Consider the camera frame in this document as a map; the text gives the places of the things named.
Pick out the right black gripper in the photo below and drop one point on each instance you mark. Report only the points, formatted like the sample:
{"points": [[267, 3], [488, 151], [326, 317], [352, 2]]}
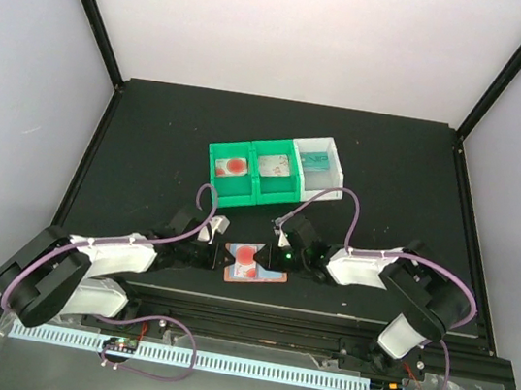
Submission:
{"points": [[271, 258]]}

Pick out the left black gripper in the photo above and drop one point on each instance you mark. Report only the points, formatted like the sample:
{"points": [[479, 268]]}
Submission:
{"points": [[213, 262]]}

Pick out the red circle credit card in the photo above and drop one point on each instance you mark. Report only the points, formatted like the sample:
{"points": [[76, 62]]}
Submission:
{"points": [[244, 268]]}

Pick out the pink leather card holder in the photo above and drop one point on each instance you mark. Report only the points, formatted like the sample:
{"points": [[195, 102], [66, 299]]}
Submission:
{"points": [[263, 276]]}

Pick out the teal chip credit card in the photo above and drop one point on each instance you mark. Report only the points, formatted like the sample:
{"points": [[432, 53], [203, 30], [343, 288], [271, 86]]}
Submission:
{"points": [[315, 161]]}

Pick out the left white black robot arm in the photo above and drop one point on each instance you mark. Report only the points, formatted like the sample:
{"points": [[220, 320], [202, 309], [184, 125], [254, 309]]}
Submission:
{"points": [[57, 273]]}

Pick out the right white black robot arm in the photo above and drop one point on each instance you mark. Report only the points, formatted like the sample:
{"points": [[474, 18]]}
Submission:
{"points": [[431, 300]]}

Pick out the red white credit card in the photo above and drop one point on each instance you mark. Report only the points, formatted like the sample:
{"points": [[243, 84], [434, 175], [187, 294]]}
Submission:
{"points": [[230, 167]]}

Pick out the middle green bin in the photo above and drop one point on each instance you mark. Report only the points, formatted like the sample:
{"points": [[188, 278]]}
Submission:
{"points": [[276, 190]]}

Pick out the green bin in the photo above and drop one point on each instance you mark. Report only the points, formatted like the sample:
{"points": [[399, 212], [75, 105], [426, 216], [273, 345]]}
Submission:
{"points": [[276, 190], [237, 191]]}

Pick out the left green bin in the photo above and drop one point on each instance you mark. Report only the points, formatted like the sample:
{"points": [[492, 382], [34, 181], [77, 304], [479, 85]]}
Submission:
{"points": [[237, 191]]}

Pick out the white bin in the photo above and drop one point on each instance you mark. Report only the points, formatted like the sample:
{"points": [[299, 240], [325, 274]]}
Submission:
{"points": [[312, 183]]}

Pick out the left electronics board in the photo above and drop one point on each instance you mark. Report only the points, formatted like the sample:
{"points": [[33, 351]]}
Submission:
{"points": [[120, 344]]}

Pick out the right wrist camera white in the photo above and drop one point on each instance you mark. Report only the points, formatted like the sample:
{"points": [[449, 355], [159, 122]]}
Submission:
{"points": [[281, 236]]}

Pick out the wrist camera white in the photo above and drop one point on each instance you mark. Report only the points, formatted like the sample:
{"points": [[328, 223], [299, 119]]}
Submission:
{"points": [[215, 227], [281, 236]]}

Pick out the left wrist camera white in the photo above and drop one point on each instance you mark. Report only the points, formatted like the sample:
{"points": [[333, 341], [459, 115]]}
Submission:
{"points": [[215, 227]]}

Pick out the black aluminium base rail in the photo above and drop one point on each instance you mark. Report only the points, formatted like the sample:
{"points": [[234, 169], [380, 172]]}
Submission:
{"points": [[261, 322]]}

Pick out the white slotted cable duct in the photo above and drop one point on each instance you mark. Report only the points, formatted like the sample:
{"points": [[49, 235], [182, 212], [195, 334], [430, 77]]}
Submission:
{"points": [[198, 360]]}

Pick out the left black frame post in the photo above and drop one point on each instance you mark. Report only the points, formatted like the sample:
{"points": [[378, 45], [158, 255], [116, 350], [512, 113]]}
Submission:
{"points": [[103, 43]]}

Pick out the black frame post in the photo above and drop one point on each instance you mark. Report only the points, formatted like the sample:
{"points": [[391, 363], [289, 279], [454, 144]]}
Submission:
{"points": [[103, 43], [492, 93]]}

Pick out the right black frame post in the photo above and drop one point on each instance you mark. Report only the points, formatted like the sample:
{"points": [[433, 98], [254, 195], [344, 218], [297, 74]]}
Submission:
{"points": [[492, 93]]}

